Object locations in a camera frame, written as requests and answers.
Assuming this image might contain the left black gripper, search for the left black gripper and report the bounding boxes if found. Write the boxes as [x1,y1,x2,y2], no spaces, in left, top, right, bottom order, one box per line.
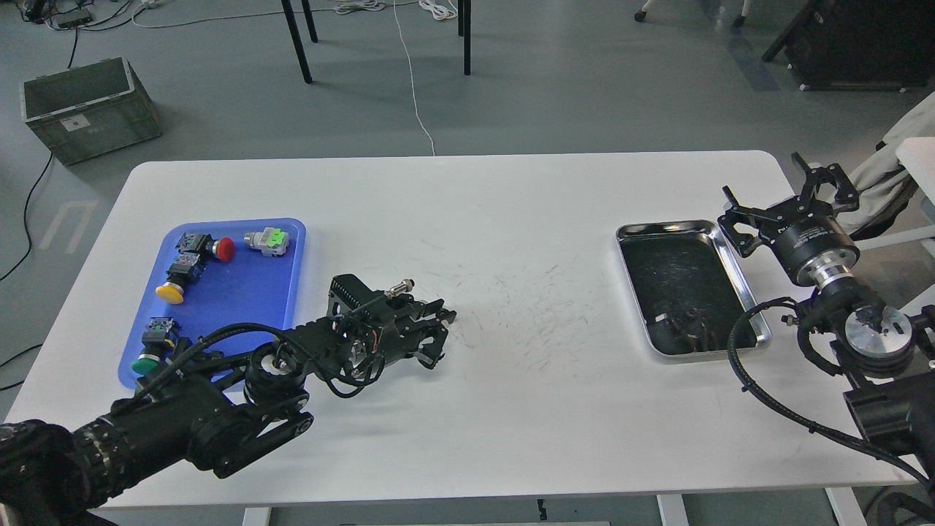
[348,297,457,370]

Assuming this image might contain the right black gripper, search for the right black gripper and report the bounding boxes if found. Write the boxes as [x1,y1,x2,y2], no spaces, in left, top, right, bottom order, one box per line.
[717,152,860,287]

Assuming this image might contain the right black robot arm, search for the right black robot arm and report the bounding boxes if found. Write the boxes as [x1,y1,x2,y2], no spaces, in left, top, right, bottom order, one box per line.
[717,153,934,495]

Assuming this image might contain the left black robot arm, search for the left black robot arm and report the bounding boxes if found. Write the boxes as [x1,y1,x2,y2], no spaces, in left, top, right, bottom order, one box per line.
[2,274,457,525]

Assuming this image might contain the green grey connector part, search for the green grey connector part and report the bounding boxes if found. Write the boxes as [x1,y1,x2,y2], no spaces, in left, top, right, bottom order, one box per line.
[243,227,290,257]

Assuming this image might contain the silver metal tray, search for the silver metal tray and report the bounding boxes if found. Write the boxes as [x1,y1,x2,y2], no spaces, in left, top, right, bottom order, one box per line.
[615,219,757,364]

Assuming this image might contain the black equipment case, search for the black equipment case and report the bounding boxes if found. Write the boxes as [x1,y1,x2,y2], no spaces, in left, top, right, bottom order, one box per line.
[761,1,934,90]

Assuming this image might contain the blue plastic tray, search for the blue plastic tray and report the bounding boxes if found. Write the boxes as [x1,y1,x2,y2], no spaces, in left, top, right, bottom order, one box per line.
[117,218,306,389]

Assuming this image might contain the black table leg right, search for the black table leg right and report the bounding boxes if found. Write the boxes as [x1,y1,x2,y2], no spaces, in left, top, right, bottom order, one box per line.
[457,0,472,76]

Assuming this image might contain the black table leg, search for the black table leg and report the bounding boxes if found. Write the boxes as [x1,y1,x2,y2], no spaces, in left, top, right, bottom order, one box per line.
[457,0,472,76]
[280,0,318,85]

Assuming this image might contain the grey plastic crate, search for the grey plastic crate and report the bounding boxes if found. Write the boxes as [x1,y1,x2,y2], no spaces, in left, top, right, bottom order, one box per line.
[20,58,164,166]

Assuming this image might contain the red push button switch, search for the red push button switch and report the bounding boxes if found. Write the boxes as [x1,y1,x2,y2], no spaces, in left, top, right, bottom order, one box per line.
[175,233,236,262]

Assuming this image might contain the yellow push button switch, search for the yellow push button switch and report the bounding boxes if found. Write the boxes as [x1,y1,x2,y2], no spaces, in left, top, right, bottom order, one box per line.
[154,252,206,304]

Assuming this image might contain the green push button switch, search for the green push button switch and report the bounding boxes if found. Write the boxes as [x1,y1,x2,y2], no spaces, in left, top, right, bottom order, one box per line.
[131,316,180,376]

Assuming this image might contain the white cable on floor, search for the white cable on floor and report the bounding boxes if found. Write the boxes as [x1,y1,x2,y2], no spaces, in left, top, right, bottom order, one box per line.
[335,0,459,156]

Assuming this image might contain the black floor cable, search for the black floor cable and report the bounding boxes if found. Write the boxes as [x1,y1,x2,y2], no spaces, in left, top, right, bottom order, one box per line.
[0,0,147,388]

